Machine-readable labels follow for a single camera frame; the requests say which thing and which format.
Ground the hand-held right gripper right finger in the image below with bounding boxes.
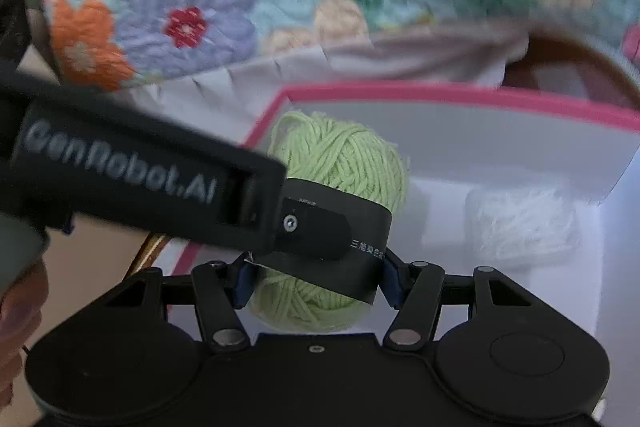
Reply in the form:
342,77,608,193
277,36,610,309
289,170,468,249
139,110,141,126
379,250,534,354

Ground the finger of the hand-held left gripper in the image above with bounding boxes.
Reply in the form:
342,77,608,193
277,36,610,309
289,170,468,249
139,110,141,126
272,196,354,261

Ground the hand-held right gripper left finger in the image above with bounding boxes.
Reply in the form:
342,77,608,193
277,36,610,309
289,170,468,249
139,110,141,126
102,253,257,356

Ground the green yarn ball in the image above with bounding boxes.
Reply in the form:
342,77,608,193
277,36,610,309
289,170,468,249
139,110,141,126
250,111,412,336

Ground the pink cardboard box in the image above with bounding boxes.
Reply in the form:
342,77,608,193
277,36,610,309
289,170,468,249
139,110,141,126
150,83,640,427

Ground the person's left hand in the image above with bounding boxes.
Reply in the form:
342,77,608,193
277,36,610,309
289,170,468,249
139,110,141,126
0,274,50,410

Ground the beige cardboard box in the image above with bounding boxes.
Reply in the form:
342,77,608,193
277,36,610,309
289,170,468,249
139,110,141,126
42,224,151,313

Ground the white cotton packet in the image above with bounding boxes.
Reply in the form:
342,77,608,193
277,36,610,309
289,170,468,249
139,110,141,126
465,187,584,266

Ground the white bed skirt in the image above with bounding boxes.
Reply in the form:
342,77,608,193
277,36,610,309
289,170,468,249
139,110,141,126
125,19,532,148

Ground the round brown tray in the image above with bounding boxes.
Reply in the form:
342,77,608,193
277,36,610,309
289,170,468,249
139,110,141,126
502,32,640,114

